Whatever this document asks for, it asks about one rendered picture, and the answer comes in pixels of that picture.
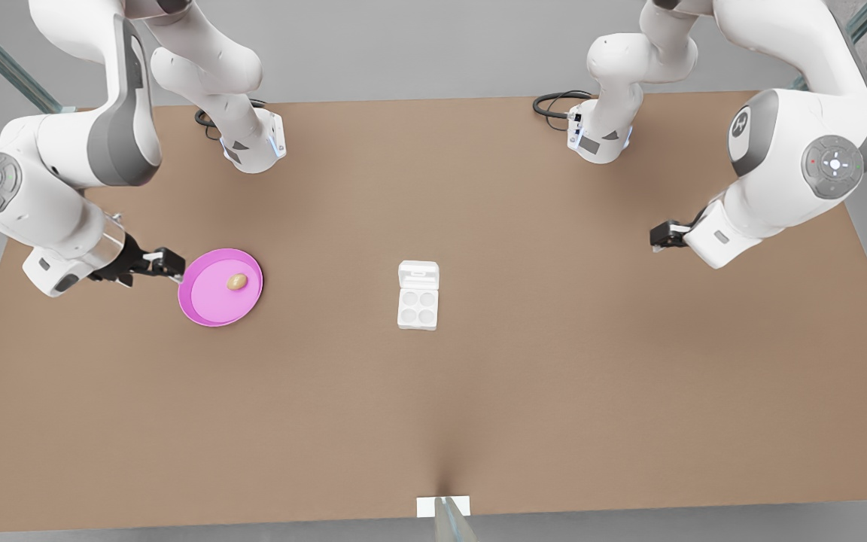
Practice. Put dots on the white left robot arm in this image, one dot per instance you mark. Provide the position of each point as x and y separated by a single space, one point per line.
795 135

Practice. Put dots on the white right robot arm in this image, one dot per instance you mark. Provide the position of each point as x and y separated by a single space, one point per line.
65 158

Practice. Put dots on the brown egg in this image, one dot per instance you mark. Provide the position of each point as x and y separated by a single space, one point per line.
236 281

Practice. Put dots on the white egg box lid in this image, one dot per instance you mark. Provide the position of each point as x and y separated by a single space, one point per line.
418 275

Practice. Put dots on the white egg box base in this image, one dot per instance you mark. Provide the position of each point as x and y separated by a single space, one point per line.
417 309

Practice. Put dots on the pink round plate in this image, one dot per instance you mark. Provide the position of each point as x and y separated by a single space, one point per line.
211 301

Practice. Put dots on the white post foot plate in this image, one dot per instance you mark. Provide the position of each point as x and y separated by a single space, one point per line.
426 506

